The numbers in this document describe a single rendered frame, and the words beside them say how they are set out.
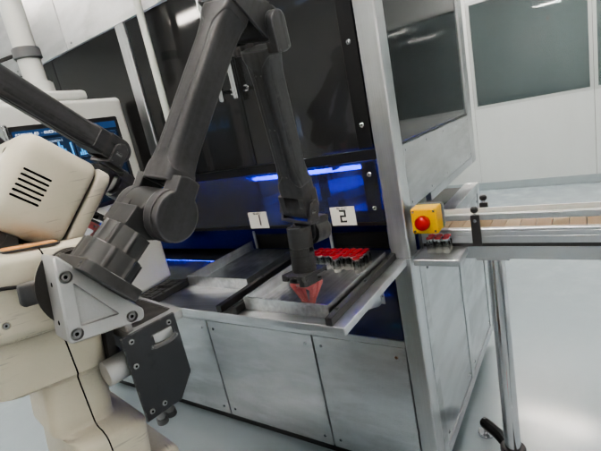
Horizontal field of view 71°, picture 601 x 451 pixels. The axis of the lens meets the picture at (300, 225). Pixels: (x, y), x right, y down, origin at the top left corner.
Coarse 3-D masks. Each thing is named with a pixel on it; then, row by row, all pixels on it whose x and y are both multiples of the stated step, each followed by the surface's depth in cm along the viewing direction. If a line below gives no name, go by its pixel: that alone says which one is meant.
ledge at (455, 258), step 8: (424, 248) 128; (456, 248) 123; (464, 248) 121; (416, 256) 123; (424, 256) 122; (432, 256) 120; (440, 256) 119; (448, 256) 118; (456, 256) 117; (464, 256) 119; (416, 264) 121; (424, 264) 120; (432, 264) 118; (440, 264) 117; (448, 264) 116; (456, 264) 114
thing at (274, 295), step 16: (384, 256) 121; (352, 272) 120; (368, 272) 113; (256, 288) 114; (272, 288) 119; (288, 288) 118; (320, 288) 114; (336, 288) 111; (352, 288) 105; (256, 304) 108; (272, 304) 105; (288, 304) 102; (304, 304) 99; (320, 304) 96; (336, 304) 98
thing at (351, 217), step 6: (330, 210) 131; (336, 210) 129; (348, 210) 127; (354, 210) 126; (336, 216) 130; (348, 216) 128; (354, 216) 127; (336, 222) 131; (348, 222) 129; (354, 222) 127
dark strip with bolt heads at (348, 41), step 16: (336, 0) 110; (352, 32) 110; (352, 48) 112; (352, 64) 113; (352, 80) 114; (352, 96) 116; (352, 112) 117; (368, 128) 116; (368, 144) 118; (368, 176) 120
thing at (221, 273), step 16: (224, 256) 152; (240, 256) 158; (256, 256) 154; (272, 256) 150; (288, 256) 140; (208, 272) 145; (224, 272) 144; (240, 272) 140; (256, 272) 127; (240, 288) 126
